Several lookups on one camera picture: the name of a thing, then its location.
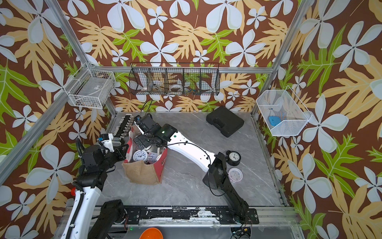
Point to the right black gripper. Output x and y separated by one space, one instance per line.
141 137

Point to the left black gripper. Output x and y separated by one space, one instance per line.
121 154

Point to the white round alarm clock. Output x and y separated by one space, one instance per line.
140 155

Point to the red burlap canvas bag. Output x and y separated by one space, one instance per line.
139 172

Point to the black round alarm clock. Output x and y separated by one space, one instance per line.
233 158

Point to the pink twin-bell alarm clock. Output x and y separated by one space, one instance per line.
152 157

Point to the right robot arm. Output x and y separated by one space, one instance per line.
214 165

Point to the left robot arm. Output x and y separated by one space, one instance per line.
88 190

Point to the light pink round clock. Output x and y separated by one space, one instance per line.
235 175

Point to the black socket set holder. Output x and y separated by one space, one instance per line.
123 127

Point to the black plastic tool case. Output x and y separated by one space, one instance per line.
225 121

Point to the orange bowl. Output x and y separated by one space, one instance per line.
152 233

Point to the blue object in basket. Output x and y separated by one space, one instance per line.
274 120

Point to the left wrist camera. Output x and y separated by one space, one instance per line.
106 140

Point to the black wire basket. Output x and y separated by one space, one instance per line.
160 78

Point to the black mounting rail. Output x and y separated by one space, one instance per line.
198 215

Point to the white wire basket left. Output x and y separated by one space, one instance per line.
90 87

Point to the white wire basket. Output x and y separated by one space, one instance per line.
90 87
289 107

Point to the white wire basket right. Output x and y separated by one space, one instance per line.
289 107

